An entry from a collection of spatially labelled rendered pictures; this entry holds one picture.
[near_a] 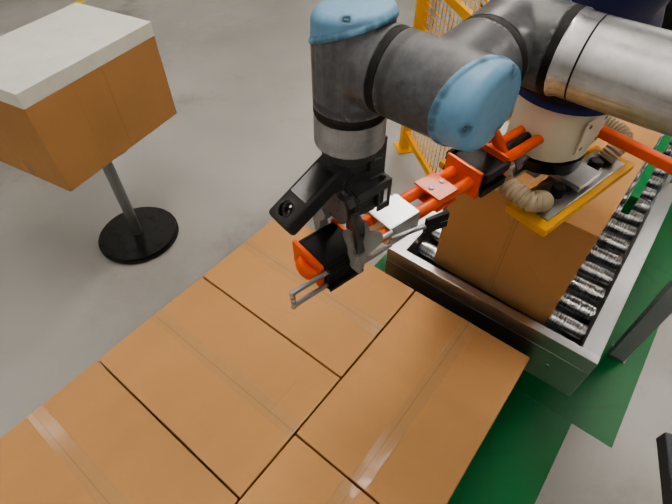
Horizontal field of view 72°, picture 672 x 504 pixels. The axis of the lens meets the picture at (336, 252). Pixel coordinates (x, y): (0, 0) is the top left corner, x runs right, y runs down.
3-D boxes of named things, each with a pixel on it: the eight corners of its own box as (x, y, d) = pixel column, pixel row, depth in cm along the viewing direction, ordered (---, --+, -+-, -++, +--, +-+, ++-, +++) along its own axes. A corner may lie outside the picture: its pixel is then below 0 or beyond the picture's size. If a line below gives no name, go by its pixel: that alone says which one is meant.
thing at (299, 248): (334, 237, 80) (333, 217, 76) (362, 263, 76) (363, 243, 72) (293, 261, 76) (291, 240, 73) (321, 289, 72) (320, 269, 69)
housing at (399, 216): (392, 209, 85) (394, 191, 81) (418, 230, 81) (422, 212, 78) (363, 227, 82) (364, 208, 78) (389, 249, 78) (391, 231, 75)
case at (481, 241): (509, 176, 191) (542, 85, 161) (608, 219, 174) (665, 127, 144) (432, 262, 161) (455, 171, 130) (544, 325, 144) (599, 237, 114)
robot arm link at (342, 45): (365, 30, 42) (287, 1, 46) (360, 144, 51) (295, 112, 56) (423, -1, 47) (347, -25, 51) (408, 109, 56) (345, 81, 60)
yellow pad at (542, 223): (592, 150, 113) (601, 133, 109) (631, 171, 108) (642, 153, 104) (503, 211, 99) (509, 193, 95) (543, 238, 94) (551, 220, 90)
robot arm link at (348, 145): (343, 140, 52) (295, 103, 57) (343, 175, 56) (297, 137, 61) (403, 113, 56) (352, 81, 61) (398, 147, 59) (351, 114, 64)
